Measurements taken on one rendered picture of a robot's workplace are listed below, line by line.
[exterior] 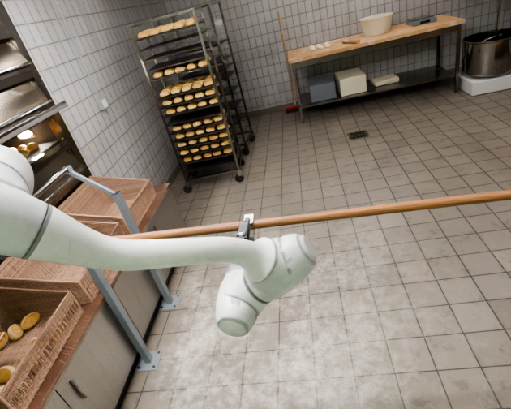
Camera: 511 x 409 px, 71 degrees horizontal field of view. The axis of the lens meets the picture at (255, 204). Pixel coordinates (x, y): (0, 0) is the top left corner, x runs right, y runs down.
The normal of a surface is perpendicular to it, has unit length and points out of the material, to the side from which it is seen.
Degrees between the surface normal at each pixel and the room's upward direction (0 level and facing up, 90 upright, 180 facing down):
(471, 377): 0
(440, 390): 0
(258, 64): 90
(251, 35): 90
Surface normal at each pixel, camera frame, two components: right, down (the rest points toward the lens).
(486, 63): -0.52, 0.56
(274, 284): 0.08, 0.63
